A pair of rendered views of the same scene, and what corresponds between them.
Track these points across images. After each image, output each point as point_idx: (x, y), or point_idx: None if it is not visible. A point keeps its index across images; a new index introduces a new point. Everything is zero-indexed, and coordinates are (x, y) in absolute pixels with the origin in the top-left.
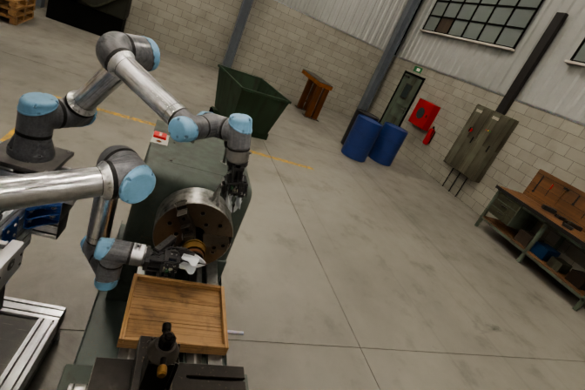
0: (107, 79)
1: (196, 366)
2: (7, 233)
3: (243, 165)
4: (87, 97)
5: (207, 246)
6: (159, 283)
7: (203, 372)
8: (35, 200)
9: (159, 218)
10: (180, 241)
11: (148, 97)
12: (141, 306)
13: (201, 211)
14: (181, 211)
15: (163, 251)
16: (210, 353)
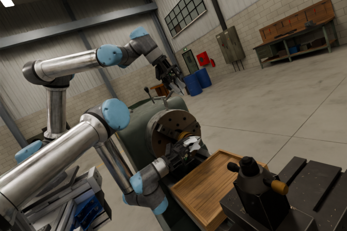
0: (54, 100)
1: None
2: None
3: (163, 55)
4: (54, 123)
5: (190, 131)
6: (188, 180)
7: (282, 181)
8: (46, 171)
9: (152, 144)
10: None
11: (74, 62)
12: (194, 198)
13: (168, 119)
14: (158, 127)
15: (171, 152)
16: None
